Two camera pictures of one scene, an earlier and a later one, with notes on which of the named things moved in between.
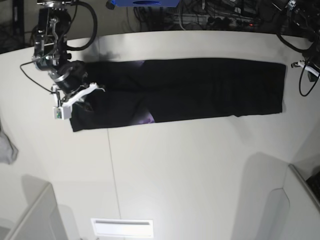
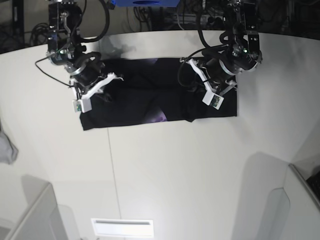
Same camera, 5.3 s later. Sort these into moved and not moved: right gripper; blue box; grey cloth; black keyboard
Moved: right gripper
Not moved: black keyboard; blue box; grey cloth
